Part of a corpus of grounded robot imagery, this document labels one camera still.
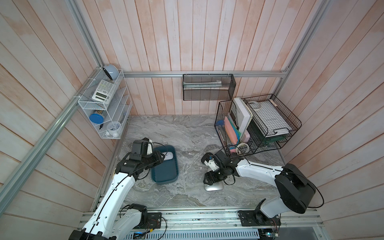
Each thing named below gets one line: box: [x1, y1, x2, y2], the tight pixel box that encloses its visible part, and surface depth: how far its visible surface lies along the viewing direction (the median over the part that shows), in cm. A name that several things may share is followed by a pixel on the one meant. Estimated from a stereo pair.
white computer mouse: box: [161, 151, 174, 161], surface depth 97 cm
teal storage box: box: [151, 145, 179, 185], surface depth 91 cm
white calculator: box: [91, 79, 116, 104], surface depth 78 cm
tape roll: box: [236, 142, 250, 156], surface depth 97 cm
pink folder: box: [224, 116, 237, 145], surface depth 103 cm
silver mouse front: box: [204, 182, 224, 191], surface depth 86 cm
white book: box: [233, 97, 254, 141], surface depth 92 cm
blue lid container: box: [89, 113, 104, 124], surface depth 78 cm
